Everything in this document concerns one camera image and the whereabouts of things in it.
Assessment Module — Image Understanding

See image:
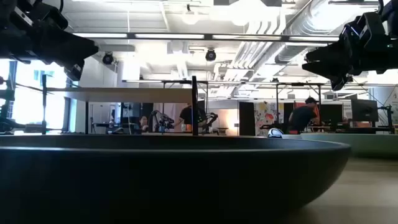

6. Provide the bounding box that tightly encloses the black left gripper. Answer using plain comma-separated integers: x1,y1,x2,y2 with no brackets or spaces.
0,2,100,81

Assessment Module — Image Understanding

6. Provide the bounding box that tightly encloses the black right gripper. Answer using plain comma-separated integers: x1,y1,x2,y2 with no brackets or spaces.
302,11,398,91

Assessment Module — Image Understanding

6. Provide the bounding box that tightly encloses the light mint green round plate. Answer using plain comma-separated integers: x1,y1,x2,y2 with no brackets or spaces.
298,133,398,160

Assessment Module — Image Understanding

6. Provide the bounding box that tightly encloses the black round plate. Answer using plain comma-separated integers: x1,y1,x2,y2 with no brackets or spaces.
0,134,352,224

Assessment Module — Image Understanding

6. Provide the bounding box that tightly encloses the black background monitor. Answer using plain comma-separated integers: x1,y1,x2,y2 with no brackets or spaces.
320,103,344,124
351,98,379,123

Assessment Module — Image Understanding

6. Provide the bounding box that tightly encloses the person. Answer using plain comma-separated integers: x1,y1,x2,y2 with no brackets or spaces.
287,96,321,134
174,104,200,133
139,115,149,133

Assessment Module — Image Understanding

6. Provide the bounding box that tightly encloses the black equipment stand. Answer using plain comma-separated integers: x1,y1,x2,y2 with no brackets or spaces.
0,76,63,135

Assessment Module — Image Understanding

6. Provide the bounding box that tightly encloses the colourful floral poster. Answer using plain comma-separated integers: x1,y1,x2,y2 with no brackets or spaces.
254,101,278,137

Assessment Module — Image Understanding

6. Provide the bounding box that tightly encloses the overhead light bar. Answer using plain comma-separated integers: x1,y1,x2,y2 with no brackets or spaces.
72,32,341,44

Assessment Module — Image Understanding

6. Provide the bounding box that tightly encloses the black partition panel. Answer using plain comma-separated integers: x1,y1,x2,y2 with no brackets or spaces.
238,101,256,136

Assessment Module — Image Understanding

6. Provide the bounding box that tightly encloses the round white ceiling lamp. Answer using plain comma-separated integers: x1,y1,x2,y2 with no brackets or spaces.
181,9,200,26

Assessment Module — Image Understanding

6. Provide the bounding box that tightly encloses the black background rig frame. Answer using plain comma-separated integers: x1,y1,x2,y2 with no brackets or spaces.
123,79,210,135
275,82,324,133

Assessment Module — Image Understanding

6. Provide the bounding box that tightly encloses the silver ventilation duct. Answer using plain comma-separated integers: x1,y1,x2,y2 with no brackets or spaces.
273,0,346,65

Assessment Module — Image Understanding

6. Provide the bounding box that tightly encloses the wooden shelf with black frame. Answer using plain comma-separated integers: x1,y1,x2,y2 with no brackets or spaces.
42,73,200,136

